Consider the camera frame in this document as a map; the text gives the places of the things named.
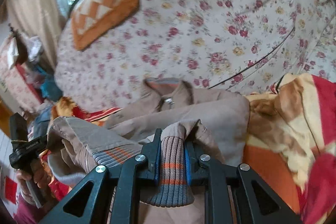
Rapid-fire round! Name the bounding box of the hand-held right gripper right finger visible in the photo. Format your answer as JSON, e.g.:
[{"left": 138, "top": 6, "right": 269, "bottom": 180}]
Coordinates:
[{"left": 184, "top": 141, "right": 302, "bottom": 224}]

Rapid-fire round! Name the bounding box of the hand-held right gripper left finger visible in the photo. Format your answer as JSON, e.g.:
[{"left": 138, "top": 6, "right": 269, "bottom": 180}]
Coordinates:
[{"left": 39, "top": 128, "right": 163, "bottom": 224}]

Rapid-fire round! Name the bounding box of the beige jacket with ribbed cuffs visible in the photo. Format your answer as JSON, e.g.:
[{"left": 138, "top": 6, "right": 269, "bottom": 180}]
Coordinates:
[{"left": 47, "top": 78, "right": 250, "bottom": 224}]

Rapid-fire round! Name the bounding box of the person's left hand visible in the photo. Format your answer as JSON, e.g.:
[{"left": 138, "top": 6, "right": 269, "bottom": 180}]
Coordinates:
[{"left": 16, "top": 158, "right": 54, "bottom": 207}]

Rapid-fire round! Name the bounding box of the grey striped cloth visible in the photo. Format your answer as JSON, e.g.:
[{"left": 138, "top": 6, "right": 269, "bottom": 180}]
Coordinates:
[{"left": 33, "top": 105, "right": 54, "bottom": 136}]

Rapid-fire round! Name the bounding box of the blue plastic bag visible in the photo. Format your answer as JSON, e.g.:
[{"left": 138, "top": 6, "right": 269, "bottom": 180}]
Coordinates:
[{"left": 39, "top": 67, "right": 63, "bottom": 102}]

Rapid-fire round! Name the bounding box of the floral cloth with red edge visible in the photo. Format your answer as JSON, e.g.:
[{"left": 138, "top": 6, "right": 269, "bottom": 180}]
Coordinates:
[{"left": 0, "top": 35, "right": 44, "bottom": 113}]

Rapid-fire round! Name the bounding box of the orange red cream printed blanket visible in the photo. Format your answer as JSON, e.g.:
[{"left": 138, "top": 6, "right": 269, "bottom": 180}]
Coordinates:
[{"left": 39, "top": 73, "right": 336, "bottom": 224}]

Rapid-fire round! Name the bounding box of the beige curtain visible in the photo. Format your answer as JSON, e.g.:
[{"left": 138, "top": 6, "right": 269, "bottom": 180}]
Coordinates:
[{"left": 5, "top": 0, "right": 69, "bottom": 71}]

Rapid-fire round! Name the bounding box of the floral quilt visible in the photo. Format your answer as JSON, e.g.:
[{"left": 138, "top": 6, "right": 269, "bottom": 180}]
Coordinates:
[{"left": 54, "top": 0, "right": 336, "bottom": 112}]

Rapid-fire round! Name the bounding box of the orange checkered cushion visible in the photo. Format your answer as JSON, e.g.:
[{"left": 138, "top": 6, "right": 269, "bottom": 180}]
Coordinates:
[{"left": 70, "top": 0, "right": 140, "bottom": 51}]

